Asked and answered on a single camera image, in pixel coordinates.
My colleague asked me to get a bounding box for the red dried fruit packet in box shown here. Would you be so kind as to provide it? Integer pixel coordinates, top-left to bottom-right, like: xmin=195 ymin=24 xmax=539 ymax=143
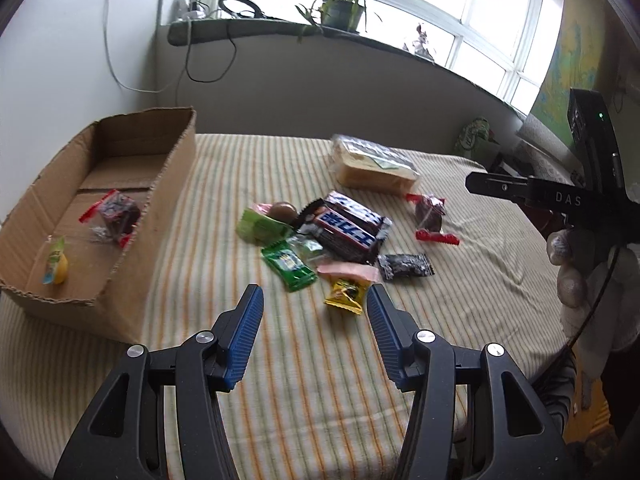
xmin=79 ymin=188 xmax=141 ymax=248

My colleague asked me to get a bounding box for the white cable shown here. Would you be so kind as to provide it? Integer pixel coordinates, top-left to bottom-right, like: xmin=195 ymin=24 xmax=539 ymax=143
xmin=102 ymin=0 xmax=194 ymax=96

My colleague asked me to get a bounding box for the pink candy wrapper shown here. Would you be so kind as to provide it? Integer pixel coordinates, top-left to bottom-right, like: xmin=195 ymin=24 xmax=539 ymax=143
xmin=316 ymin=261 xmax=382 ymax=284

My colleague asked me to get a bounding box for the white power strip charger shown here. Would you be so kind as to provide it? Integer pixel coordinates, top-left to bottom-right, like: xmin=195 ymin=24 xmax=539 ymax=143
xmin=177 ymin=0 xmax=209 ymax=21

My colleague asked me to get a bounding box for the snickers bar back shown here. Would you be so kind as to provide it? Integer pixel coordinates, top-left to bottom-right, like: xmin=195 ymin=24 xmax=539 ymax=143
xmin=323 ymin=191 xmax=393 ymax=240

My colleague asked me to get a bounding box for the dark green candy packet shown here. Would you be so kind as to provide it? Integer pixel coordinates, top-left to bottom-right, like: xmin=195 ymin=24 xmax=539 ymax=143
xmin=262 ymin=240 xmax=317 ymax=292

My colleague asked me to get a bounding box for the black seed snack packet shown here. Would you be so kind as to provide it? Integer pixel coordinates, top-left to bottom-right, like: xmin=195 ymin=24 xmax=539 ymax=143
xmin=378 ymin=254 xmax=435 ymax=282

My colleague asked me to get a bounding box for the yellow candy wrapper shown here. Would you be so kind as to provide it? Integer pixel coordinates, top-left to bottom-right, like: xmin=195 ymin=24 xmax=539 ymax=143
xmin=324 ymin=278 xmax=371 ymax=315

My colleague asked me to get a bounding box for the snickers bar front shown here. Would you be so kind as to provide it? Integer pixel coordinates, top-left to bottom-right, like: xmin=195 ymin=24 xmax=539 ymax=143
xmin=298 ymin=207 xmax=383 ymax=264

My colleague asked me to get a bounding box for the light green candy packet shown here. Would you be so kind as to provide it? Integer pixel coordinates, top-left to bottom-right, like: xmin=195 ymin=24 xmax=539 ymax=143
xmin=235 ymin=208 xmax=293 ymax=246

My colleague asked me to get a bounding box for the potted spider plant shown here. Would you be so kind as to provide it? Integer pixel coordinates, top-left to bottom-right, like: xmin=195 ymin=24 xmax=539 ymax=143
xmin=295 ymin=0 xmax=368 ymax=42

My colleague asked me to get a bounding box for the small figurine on sill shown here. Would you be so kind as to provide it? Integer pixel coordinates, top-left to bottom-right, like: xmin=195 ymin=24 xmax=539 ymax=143
xmin=402 ymin=23 xmax=435 ymax=62

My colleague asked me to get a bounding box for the clear green candy wrapper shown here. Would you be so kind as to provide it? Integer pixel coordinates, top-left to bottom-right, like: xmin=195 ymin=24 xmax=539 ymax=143
xmin=286 ymin=234 xmax=329 ymax=266

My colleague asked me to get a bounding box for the brown chocolate egg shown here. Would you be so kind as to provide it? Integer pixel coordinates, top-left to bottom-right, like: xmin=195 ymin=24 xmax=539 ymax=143
xmin=267 ymin=202 xmax=298 ymax=224

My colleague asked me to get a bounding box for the snickers bar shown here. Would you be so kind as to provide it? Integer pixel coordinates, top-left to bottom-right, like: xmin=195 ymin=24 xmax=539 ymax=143
xmin=298 ymin=207 xmax=383 ymax=264
xmin=323 ymin=191 xmax=393 ymax=240

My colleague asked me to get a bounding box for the green tissue box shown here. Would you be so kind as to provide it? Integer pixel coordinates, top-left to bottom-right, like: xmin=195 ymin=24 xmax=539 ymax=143
xmin=452 ymin=117 xmax=500 ymax=169

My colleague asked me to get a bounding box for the right hand in white glove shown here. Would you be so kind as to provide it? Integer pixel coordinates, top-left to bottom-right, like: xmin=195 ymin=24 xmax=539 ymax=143
xmin=547 ymin=230 xmax=639 ymax=379

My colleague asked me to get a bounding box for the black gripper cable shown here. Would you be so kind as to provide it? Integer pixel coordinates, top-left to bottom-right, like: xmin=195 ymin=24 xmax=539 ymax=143
xmin=529 ymin=244 xmax=624 ymax=396

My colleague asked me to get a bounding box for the wall map poster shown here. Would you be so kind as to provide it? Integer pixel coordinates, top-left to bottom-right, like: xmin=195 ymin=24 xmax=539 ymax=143
xmin=532 ymin=0 xmax=606 ymax=145

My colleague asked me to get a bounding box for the striped yellow green tablecloth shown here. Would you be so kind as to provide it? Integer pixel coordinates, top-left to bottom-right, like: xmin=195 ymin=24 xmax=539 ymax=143
xmin=1 ymin=134 xmax=565 ymax=479

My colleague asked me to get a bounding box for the brown cardboard box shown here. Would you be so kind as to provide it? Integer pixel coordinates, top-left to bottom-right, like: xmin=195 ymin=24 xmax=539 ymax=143
xmin=1 ymin=107 xmax=196 ymax=342

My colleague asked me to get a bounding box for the wrapped sliced bread loaf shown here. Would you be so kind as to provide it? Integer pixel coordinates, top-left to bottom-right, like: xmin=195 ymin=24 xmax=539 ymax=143
xmin=331 ymin=134 xmax=420 ymax=195

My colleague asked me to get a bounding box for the red dried fruit packet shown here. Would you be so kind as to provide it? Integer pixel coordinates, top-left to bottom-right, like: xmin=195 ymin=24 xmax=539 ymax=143
xmin=79 ymin=188 xmax=141 ymax=248
xmin=405 ymin=193 xmax=460 ymax=246

